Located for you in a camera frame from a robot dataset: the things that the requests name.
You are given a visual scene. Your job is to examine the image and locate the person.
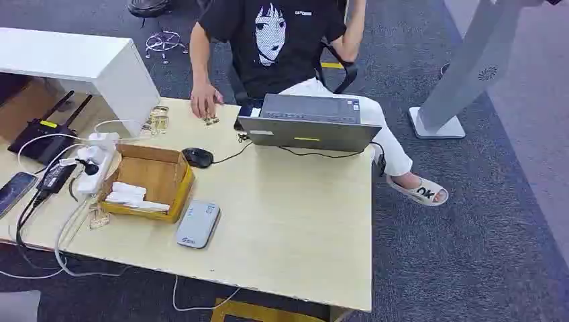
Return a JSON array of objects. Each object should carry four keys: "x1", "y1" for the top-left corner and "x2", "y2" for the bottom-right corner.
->
[{"x1": 189, "y1": 0, "x2": 450, "y2": 207}]

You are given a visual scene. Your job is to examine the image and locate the chrome stool base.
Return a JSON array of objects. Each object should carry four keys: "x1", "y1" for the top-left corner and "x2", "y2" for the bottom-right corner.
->
[{"x1": 144, "y1": 30, "x2": 189, "y2": 65}]

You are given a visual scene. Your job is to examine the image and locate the white card stack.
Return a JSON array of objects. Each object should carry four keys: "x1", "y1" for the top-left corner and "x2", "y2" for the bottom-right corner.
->
[{"x1": 105, "y1": 181, "x2": 171, "y2": 213}]

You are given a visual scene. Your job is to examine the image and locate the grey laptop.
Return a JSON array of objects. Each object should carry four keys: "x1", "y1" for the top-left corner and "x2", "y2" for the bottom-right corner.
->
[{"x1": 236, "y1": 93, "x2": 383, "y2": 154}]

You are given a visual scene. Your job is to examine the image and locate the black power adapter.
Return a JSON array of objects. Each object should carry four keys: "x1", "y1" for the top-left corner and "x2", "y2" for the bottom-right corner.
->
[{"x1": 36, "y1": 162, "x2": 77, "y2": 195}]

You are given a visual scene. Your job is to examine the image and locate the white sandal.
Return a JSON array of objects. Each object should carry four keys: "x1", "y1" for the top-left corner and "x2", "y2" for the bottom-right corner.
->
[{"x1": 385, "y1": 174, "x2": 450, "y2": 207}]

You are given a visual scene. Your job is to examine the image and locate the white floor stand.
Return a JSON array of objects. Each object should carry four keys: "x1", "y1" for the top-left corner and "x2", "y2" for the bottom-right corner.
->
[{"x1": 409, "y1": 0, "x2": 552, "y2": 140}]

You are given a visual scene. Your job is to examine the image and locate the black mouse cable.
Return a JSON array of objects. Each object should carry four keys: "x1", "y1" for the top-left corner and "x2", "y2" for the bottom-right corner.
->
[{"x1": 212, "y1": 141, "x2": 254, "y2": 165}]

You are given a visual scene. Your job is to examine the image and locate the long white cable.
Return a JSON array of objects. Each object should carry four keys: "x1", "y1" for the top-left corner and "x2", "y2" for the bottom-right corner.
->
[{"x1": 0, "y1": 195, "x2": 130, "y2": 281}]

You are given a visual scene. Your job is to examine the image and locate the clear card holder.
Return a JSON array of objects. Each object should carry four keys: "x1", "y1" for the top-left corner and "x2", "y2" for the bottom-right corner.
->
[{"x1": 88, "y1": 204, "x2": 111, "y2": 231}]

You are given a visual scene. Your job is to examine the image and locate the white cabinet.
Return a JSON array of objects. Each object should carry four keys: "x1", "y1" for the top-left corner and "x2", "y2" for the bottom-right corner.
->
[{"x1": 0, "y1": 27, "x2": 161, "y2": 139}]

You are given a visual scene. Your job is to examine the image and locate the black computer mouse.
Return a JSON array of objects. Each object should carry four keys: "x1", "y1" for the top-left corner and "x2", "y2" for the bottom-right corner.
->
[{"x1": 181, "y1": 147, "x2": 215, "y2": 169}]

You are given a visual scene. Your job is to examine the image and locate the black router with antennas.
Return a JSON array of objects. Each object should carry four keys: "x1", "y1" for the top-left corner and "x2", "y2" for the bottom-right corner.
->
[{"x1": 7, "y1": 91, "x2": 93, "y2": 166}]

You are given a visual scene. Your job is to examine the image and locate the grey flat device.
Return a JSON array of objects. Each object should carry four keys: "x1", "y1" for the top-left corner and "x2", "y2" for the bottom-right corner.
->
[{"x1": 175, "y1": 200, "x2": 222, "y2": 250}]

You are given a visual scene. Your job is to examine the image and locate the black adapter cable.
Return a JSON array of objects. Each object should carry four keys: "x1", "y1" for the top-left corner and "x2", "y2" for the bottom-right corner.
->
[{"x1": 15, "y1": 191, "x2": 50, "y2": 250}]

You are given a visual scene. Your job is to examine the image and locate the grey block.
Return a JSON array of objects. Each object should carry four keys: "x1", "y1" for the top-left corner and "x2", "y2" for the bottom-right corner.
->
[{"x1": 0, "y1": 290, "x2": 42, "y2": 322}]

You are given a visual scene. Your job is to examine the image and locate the dark smartphone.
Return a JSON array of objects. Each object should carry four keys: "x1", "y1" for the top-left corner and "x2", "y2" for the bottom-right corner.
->
[{"x1": 0, "y1": 172, "x2": 40, "y2": 219}]

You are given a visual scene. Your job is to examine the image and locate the wooden card box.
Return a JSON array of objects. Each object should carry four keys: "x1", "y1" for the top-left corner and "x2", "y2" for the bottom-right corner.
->
[{"x1": 98, "y1": 143, "x2": 196, "y2": 224}]

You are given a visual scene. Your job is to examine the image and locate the white power strip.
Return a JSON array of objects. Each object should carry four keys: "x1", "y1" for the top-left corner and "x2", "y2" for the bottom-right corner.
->
[{"x1": 75, "y1": 131, "x2": 121, "y2": 197}]

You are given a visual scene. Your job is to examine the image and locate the hanging white cable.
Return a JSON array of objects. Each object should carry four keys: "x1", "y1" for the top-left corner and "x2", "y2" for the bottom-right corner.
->
[{"x1": 172, "y1": 275, "x2": 241, "y2": 312}]

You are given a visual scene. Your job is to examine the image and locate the black laptop cable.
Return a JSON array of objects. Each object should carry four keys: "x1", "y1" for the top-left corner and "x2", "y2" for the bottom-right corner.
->
[{"x1": 277, "y1": 142, "x2": 386, "y2": 176}]

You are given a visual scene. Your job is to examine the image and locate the yellow desk frame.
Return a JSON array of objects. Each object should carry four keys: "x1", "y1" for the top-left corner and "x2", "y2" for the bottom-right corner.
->
[{"x1": 210, "y1": 299, "x2": 352, "y2": 322}]

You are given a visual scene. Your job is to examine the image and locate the black stool seat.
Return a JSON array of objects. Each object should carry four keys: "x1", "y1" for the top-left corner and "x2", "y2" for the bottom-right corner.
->
[{"x1": 127, "y1": 0, "x2": 171, "y2": 19}]

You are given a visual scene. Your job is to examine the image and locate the looped white cable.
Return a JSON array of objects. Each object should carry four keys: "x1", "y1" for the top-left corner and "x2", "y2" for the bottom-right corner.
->
[{"x1": 17, "y1": 119, "x2": 143, "y2": 174}]

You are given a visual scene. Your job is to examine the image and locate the white charger plug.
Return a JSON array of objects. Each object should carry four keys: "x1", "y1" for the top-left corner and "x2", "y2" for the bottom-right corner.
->
[{"x1": 77, "y1": 146, "x2": 105, "y2": 163}]

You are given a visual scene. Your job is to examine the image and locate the black plug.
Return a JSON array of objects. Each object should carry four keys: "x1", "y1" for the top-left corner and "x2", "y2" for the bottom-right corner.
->
[{"x1": 75, "y1": 158, "x2": 100, "y2": 176}]

